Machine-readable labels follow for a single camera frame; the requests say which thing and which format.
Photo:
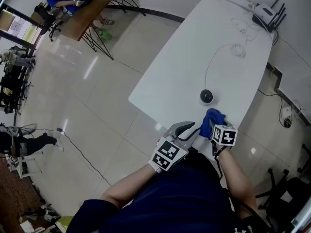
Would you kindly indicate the small green bag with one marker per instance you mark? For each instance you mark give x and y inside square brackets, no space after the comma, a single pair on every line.
[106,35]

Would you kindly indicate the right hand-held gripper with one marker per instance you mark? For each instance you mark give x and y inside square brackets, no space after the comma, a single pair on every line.
[226,136]

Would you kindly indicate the black power brick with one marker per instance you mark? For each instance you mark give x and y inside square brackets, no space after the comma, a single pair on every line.
[59,129]

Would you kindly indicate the wooden desk with black legs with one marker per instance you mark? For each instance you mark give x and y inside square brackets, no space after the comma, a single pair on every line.
[85,16]

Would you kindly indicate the person's right forearm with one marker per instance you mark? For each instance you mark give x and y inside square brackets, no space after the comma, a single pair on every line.
[236,178]

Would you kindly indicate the black round floor device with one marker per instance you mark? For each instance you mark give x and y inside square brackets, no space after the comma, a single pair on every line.
[287,123]

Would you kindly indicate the small black round object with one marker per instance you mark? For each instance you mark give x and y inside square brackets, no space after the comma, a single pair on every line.
[207,96]

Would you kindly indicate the white router with black antennas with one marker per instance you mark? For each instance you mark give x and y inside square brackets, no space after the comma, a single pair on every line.
[264,13]

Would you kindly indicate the blue cloth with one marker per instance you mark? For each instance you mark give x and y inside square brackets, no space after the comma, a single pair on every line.
[213,116]

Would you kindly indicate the person's left forearm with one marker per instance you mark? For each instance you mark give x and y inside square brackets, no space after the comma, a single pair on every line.
[128,186]

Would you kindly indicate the long white power strip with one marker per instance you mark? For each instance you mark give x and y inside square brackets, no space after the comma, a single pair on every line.
[239,0]

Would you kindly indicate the person's dark blue shirt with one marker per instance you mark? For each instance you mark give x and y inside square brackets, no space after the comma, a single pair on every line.
[170,203]

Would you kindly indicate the black office chair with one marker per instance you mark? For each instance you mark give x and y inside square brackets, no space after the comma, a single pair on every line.
[46,16]
[306,159]
[291,193]

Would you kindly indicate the white standing desk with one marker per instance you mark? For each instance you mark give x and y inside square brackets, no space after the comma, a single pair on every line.
[182,64]

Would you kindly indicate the white square floor adapter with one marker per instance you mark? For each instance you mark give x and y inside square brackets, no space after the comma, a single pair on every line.
[286,111]

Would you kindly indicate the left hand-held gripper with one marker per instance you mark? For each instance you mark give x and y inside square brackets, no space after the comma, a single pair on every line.
[167,153]

